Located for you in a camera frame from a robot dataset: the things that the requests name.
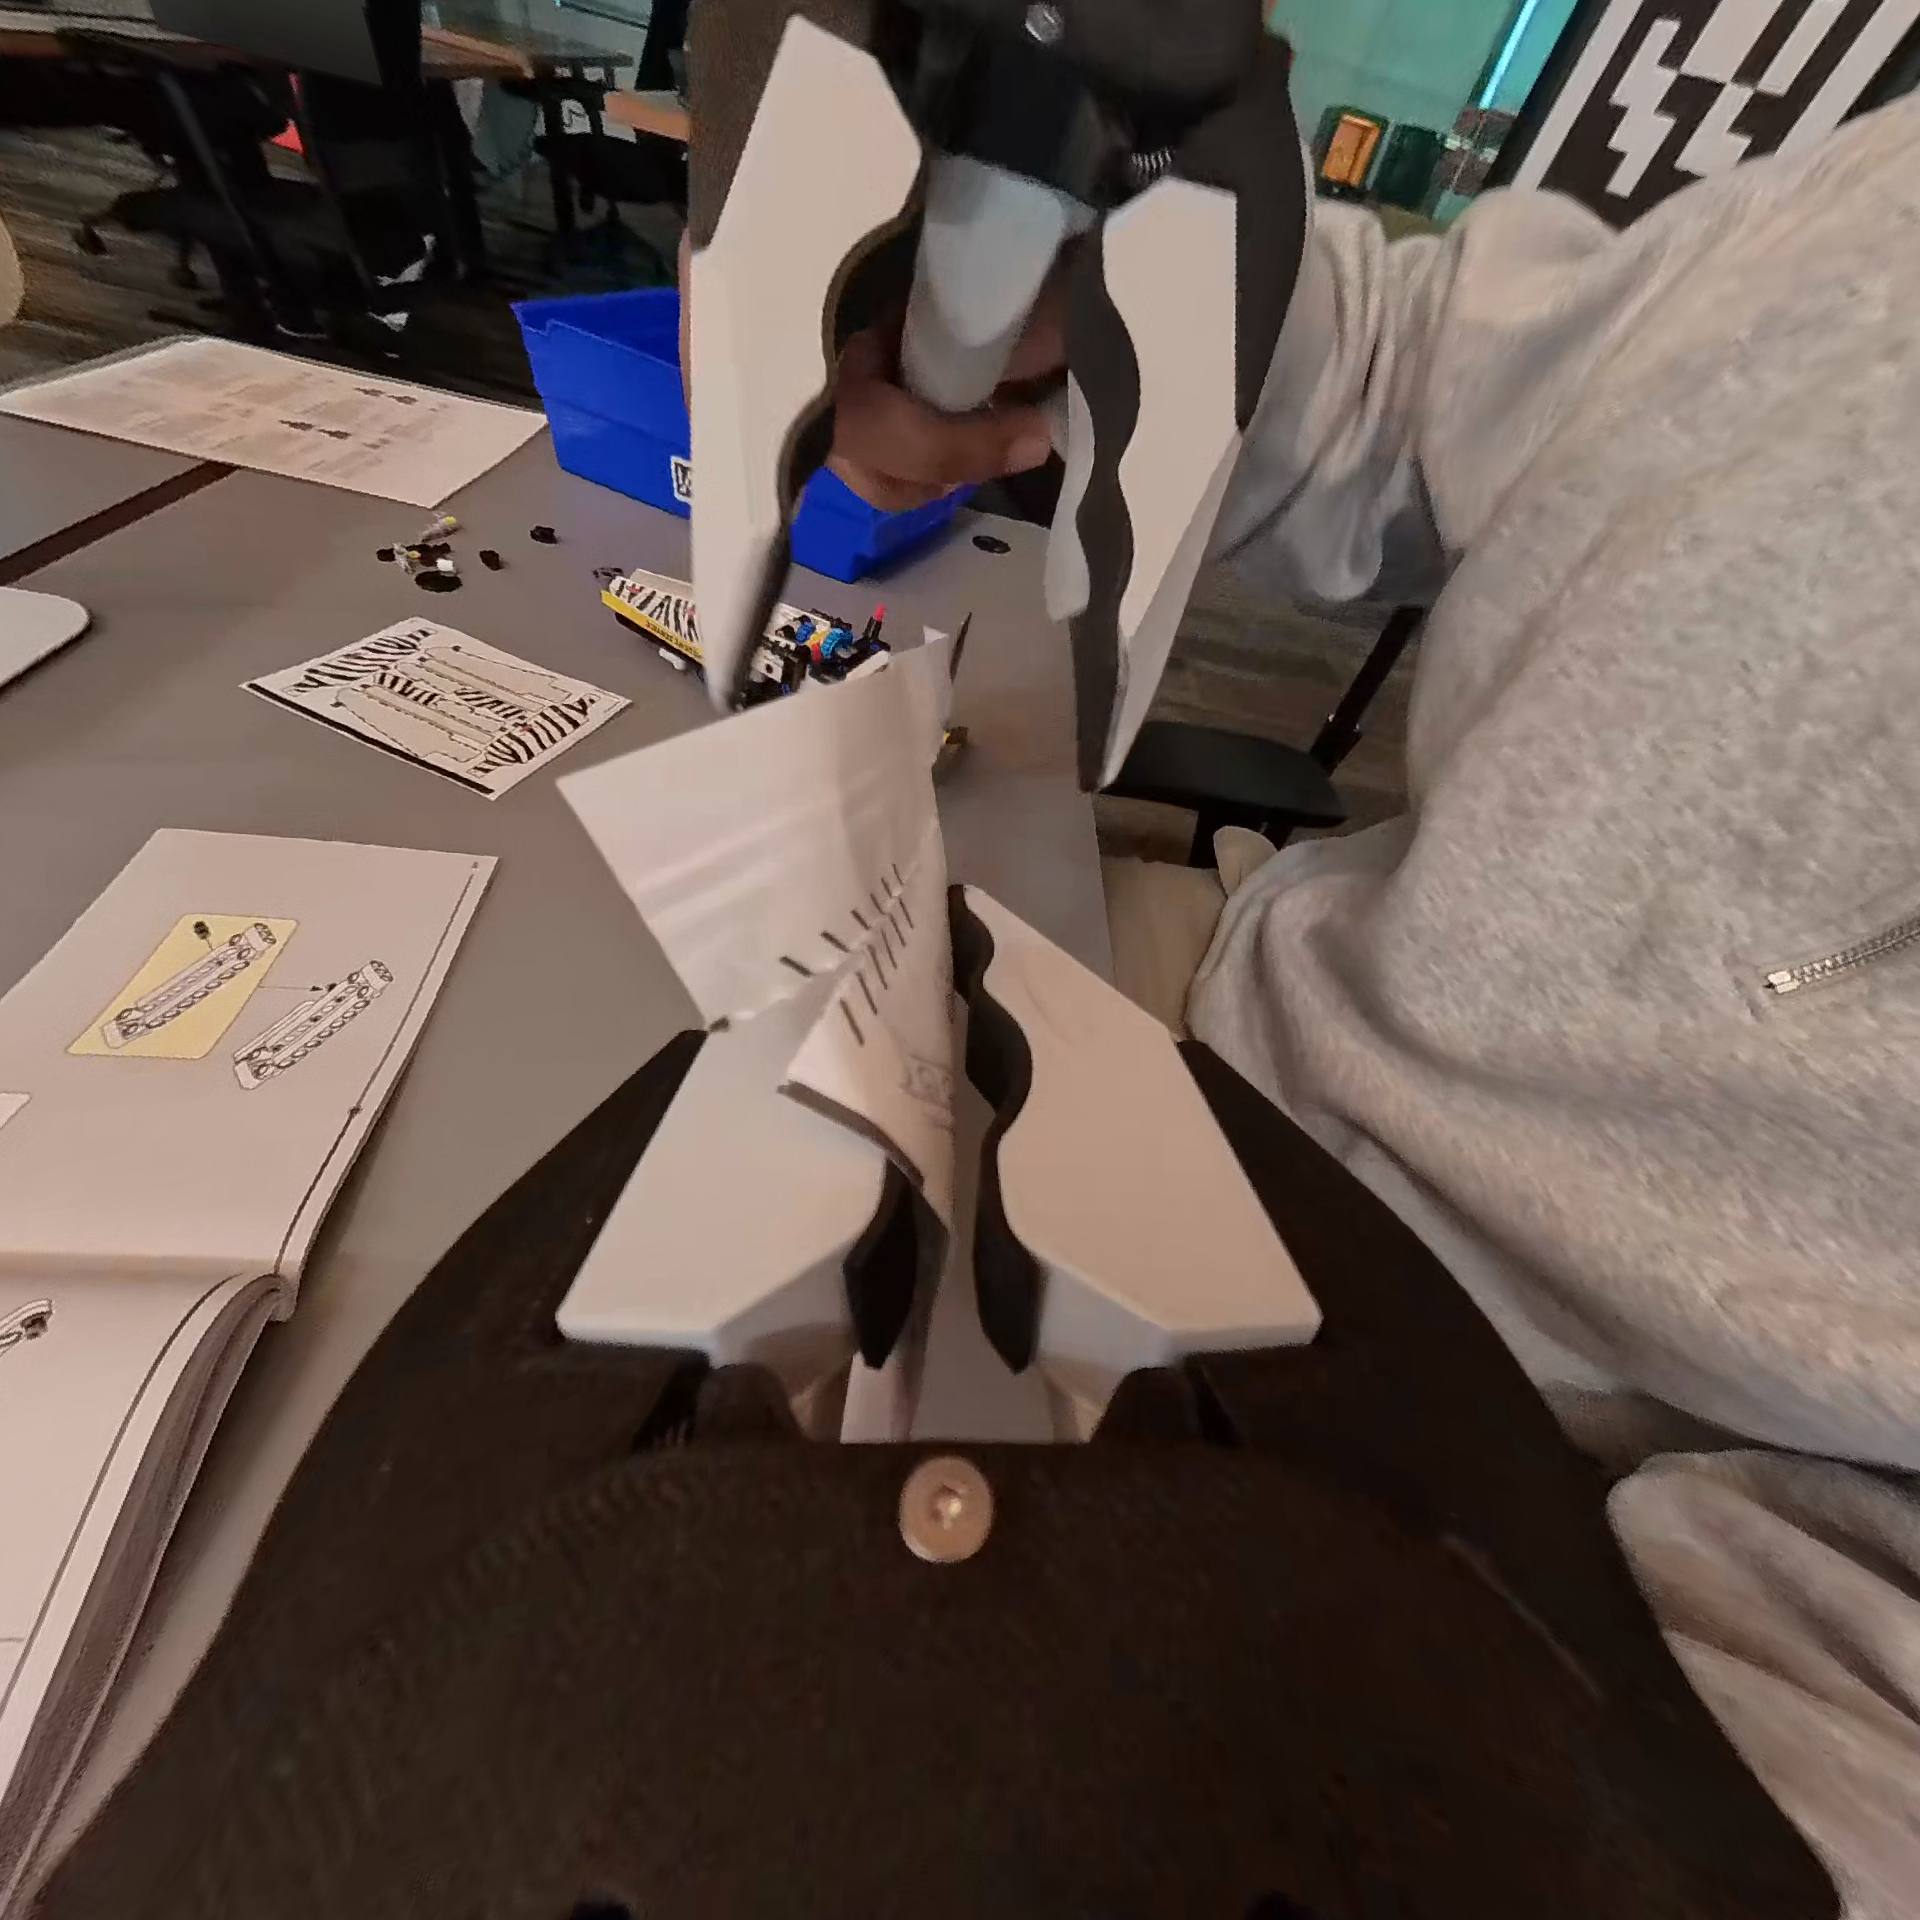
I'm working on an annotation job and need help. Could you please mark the person's tan trousers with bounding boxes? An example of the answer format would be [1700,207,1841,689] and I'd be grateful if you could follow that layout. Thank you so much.
[1103,831,1252,1038]

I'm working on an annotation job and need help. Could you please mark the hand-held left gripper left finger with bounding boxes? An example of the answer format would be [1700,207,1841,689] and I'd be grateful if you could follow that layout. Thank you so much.
[557,1028,932,1411]

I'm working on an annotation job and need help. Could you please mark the white tablet stand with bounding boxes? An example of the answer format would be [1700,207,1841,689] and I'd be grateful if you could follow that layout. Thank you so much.
[0,586,88,689]

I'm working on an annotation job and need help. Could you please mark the black framed marker sign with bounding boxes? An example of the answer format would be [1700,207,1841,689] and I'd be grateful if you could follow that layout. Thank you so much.
[1502,0,1920,226]

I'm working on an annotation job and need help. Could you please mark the zebra sticker sheet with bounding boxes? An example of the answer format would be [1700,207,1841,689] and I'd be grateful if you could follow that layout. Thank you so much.
[244,615,632,801]

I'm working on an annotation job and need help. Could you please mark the white printed paper sheet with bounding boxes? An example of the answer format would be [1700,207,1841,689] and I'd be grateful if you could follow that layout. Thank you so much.
[0,337,551,510]

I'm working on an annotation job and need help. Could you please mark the black office chair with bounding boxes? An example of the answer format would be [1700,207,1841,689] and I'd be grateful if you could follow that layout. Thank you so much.
[1103,601,1428,871]

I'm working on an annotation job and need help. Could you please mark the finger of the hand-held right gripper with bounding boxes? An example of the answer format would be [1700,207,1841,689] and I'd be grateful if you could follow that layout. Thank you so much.
[684,12,924,717]
[1040,177,1248,795]

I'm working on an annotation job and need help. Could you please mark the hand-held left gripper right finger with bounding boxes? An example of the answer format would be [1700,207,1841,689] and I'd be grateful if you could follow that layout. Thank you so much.
[949,882,1325,1443]

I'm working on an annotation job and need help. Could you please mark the yellow zebra lego model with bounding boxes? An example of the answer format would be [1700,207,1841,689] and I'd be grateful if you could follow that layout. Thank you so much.
[597,562,899,713]

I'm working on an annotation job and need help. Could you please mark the person's right hand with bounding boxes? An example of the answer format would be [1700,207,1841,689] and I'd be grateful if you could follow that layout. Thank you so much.
[820,321,1073,512]

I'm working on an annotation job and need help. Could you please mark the person's right forearm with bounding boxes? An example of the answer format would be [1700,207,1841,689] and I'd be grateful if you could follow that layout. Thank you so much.
[1216,193,1447,607]

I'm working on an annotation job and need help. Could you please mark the instruction booklet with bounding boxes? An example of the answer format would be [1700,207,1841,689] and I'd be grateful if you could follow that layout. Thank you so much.
[0,831,495,1880]

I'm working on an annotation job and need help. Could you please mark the blue plastic bin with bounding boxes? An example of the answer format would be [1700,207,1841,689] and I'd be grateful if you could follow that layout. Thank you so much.
[515,282,970,583]

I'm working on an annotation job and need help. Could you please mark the white paper parts bag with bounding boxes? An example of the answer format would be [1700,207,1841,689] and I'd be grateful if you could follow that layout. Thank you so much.
[557,611,977,1443]

